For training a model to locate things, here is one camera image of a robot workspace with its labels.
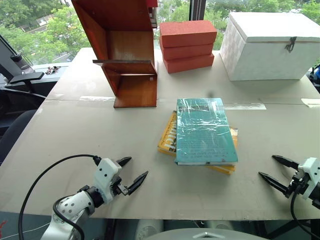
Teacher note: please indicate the black office chair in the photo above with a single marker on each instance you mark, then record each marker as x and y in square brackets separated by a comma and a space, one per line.
[15, 125]

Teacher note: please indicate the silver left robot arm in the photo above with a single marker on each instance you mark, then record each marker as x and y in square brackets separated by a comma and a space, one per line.
[70, 207]

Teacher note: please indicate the white lidded box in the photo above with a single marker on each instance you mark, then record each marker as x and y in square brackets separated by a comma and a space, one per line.
[267, 60]

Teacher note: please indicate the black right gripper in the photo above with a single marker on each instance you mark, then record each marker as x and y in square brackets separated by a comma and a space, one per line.
[298, 183]

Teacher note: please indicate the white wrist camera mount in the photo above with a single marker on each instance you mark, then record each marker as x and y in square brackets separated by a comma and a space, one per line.
[106, 175]
[311, 172]

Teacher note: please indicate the dark metal box latch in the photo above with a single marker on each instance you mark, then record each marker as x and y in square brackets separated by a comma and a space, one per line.
[290, 45]

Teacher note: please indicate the grey rounded robot body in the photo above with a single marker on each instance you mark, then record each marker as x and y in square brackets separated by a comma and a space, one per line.
[205, 235]

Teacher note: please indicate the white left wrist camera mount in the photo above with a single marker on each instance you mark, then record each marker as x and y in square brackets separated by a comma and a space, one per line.
[106, 175]

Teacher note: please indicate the dark window frame post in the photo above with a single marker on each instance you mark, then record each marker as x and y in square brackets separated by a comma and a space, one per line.
[197, 10]

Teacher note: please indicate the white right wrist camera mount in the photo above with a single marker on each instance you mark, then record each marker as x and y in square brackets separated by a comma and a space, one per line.
[311, 172]

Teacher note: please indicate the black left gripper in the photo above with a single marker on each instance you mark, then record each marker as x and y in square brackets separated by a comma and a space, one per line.
[118, 187]

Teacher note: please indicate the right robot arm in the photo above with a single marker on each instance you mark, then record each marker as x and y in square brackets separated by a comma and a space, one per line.
[316, 197]

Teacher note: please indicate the teal plastic-wrapped book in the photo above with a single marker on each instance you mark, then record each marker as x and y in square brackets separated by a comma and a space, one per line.
[202, 130]

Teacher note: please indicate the small red-black clips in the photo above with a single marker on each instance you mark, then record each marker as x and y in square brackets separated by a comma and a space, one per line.
[52, 69]

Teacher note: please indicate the black chair armrest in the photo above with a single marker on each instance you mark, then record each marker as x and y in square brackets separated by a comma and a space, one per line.
[26, 77]

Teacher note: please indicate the brown wooden bookshelf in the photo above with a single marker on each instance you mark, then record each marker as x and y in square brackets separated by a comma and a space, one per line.
[130, 47]

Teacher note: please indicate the clear tape strip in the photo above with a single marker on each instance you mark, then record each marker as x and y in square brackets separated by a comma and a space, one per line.
[246, 106]

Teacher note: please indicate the yellow paperback book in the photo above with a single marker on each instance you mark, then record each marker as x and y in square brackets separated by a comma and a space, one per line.
[167, 140]

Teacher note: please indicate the blue and black object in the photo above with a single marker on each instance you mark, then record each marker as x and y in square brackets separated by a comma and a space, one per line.
[316, 73]

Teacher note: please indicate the orange foam brick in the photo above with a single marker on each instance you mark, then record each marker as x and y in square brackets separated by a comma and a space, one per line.
[186, 52]
[190, 64]
[187, 32]

